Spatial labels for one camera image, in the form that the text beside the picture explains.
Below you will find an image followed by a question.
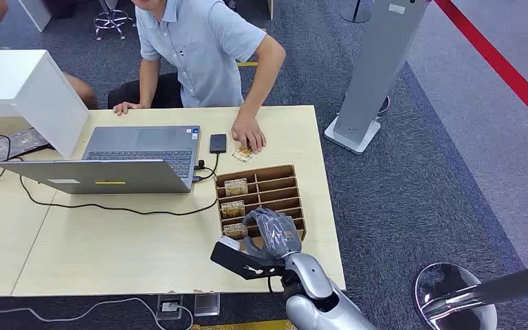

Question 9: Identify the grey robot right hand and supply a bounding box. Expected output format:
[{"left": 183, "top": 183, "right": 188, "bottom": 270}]
[{"left": 242, "top": 207, "right": 303, "bottom": 261}]

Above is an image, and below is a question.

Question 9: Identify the person's left hand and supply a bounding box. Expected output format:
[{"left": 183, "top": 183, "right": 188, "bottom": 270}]
[{"left": 230, "top": 113, "right": 267, "bottom": 155}]

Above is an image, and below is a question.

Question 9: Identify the person's right hand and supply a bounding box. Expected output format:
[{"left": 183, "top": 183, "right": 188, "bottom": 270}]
[{"left": 112, "top": 100, "right": 143, "bottom": 117}]

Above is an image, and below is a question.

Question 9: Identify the gold hotel key card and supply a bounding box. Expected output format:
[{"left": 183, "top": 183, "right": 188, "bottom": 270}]
[
  {"left": 222, "top": 222, "right": 249, "bottom": 241},
  {"left": 219, "top": 199, "right": 247, "bottom": 220},
  {"left": 231, "top": 145, "right": 256, "bottom": 164},
  {"left": 223, "top": 177, "right": 250, "bottom": 197}
]

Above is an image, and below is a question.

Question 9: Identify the brown cardboard card organizer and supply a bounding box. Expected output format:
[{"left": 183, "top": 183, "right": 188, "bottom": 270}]
[{"left": 214, "top": 164, "right": 308, "bottom": 250}]

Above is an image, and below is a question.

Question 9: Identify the seated person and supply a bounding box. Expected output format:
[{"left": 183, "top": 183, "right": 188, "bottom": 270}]
[{"left": 112, "top": 0, "right": 287, "bottom": 155}]

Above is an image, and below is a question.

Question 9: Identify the black smartphone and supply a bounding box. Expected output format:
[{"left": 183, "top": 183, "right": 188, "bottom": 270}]
[{"left": 208, "top": 133, "right": 228, "bottom": 155}]

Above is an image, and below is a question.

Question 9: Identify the black stool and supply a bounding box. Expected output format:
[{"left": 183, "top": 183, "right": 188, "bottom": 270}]
[{"left": 107, "top": 72, "right": 184, "bottom": 111}]

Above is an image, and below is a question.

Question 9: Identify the grey open laptop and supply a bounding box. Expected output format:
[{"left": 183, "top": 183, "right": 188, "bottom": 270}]
[{"left": 0, "top": 125, "right": 201, "bottom": 195}]

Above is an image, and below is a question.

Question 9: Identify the chrome swivel chair base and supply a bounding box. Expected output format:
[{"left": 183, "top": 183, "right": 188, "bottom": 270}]
[{"left": 93, "top": 0, "right": 136, "bottom": 41}]

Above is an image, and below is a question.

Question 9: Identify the white box monitor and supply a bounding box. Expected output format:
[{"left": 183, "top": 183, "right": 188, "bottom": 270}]
[{"left": 0, "top": 49, "right": 91, "bottom": 159}]

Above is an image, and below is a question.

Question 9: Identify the clear plastic water bottle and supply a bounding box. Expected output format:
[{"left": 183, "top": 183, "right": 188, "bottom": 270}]
[{"left": 0, "top": 128, "right": 50, "bottom": 162}]

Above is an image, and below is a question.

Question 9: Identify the floor power socket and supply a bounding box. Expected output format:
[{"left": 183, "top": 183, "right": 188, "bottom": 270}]
[{"left": 156, "top": 295, "right": 184, "bottom": 322}]

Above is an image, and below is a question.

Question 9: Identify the white cabinet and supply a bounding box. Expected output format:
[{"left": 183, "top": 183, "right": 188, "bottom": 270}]
[{"left": 16, "top": 0, "right": 54, "bottom": 33}]

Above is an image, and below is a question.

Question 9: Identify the grey kiosk stand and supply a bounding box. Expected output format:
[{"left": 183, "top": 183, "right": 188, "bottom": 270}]
[{"left": 323, "top": 0, "right": 429, "bottom": 156}]

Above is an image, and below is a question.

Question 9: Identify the dark round stanchion base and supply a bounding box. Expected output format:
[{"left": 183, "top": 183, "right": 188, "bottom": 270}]
[{"left": 340, "top": 0, "right": 375, "bottom": 24}]

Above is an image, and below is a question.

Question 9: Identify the red barrier belt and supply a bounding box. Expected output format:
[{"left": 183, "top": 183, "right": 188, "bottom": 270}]
[{"left": 433, "top": 0, "right": 528, "bottom": 138}]

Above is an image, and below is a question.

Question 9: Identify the black bracket wrist camera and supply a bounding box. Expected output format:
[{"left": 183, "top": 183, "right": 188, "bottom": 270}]
[{"left": 210, "top": 235, "right": 289, "bottom": 281}]

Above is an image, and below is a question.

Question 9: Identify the black phone charging cable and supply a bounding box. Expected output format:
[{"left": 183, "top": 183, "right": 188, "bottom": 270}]
[{"left": 192, "top": 152, "right": 221, "bottom": 184}]

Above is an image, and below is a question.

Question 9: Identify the black laptop power cable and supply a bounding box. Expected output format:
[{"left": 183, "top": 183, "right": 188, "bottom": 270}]
[{"left": 19, "top": 175, "right": 220, "bottom": 217}]

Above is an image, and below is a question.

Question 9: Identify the white floor cable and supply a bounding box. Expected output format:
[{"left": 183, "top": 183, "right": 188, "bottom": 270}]
[{"left": 0, "top": 296, "right": 195, "bottom": 330}]

